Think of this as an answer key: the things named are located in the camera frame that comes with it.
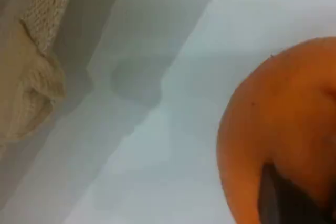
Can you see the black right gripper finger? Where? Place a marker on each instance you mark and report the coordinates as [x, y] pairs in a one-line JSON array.
[[283, 203]]

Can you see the orange fruit with stem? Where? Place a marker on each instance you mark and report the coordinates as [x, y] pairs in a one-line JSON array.
[[275, 103]]

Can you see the brown jute bag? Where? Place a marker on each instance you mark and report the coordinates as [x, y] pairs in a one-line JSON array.
[[31, 90]]

